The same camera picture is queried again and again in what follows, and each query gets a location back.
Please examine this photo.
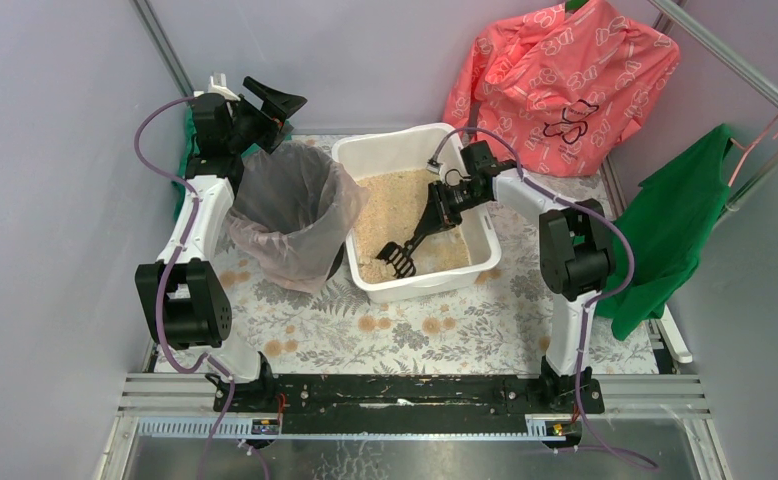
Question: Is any black litter scoop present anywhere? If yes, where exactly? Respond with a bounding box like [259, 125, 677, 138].
[376, 230, 433, 279]

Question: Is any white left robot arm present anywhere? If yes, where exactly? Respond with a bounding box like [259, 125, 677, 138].
[135, 74, 307, 383]

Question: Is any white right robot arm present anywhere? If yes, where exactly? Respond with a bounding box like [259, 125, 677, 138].
[403, 141, 616, 389]

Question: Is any beige cat litter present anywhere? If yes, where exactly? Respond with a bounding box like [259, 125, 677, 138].
[353, 169, 471, 284]

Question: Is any white litter box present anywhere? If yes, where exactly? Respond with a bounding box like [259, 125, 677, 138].
[331, 123, 502, 303]

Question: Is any green shirt back left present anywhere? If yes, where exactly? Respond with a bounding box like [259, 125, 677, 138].
[171, 107, 198, 221]

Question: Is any green shirt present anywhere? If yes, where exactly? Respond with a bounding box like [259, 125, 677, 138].
[596, 124, 734, 341]
[171, 107, 198, 221]

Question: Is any black trash bin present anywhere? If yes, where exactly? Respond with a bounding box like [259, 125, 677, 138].
[233, 140, 347, 283]

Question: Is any pink plastic bin liner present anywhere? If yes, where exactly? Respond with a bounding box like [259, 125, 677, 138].
[226, 140, 370, 294]

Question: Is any pink patterned garment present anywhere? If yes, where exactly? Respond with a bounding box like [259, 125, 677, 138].
[442, 1, 680, 177]

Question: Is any green shirt on right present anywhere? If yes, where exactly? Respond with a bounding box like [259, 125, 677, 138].
[596, 124, 734, 341]

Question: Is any metal clothes rack bar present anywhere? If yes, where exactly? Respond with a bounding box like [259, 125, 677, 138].
[649, 0, 778, 217]

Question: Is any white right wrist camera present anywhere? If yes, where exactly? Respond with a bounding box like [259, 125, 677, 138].
[425, 156, 445, 177]

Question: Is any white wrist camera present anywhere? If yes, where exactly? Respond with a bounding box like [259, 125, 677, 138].
[425, 156, 445, 177]
[193, 72, 240, 101]

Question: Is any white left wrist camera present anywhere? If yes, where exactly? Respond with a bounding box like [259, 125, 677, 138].
[193, 72, 240, 101]

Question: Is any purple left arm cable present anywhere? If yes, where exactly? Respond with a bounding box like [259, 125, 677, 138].
[133, 95, 238, 480]

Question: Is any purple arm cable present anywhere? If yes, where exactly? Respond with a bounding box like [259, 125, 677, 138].
[133, 95, 238, 480]
[431, 127, 659, 473]

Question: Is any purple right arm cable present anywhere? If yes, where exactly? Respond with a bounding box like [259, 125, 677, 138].
[431, 127, 659, 473]

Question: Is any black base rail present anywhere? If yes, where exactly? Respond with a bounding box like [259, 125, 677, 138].
[205, 360, 605, 436]

